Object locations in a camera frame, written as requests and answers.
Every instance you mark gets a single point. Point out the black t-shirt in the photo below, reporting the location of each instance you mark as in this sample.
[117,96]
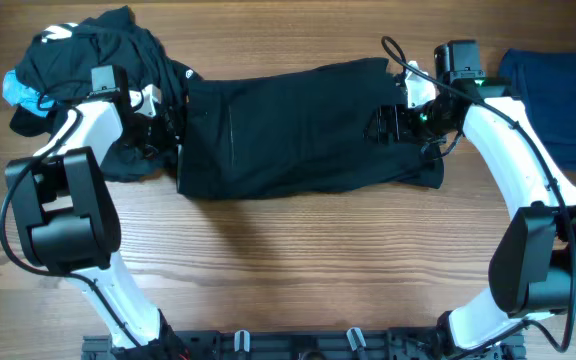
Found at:
[294,133]

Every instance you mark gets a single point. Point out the light blue garment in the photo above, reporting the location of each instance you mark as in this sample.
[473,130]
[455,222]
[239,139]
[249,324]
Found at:
[18,94]

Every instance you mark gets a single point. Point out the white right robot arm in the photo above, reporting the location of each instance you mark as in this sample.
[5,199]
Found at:
[532,274]

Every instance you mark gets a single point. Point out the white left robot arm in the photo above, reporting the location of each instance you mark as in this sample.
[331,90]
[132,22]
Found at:
[58,220]

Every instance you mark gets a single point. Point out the dark green clothes pile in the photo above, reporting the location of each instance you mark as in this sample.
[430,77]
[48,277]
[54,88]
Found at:
[111,59]

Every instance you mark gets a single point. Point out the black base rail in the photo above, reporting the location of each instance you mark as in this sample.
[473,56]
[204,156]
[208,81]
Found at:
[391,344]

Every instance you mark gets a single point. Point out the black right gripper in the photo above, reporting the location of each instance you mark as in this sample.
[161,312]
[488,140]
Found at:
[381,116]

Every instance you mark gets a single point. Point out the folded navy blue garment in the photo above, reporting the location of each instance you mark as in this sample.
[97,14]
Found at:
[546,83]

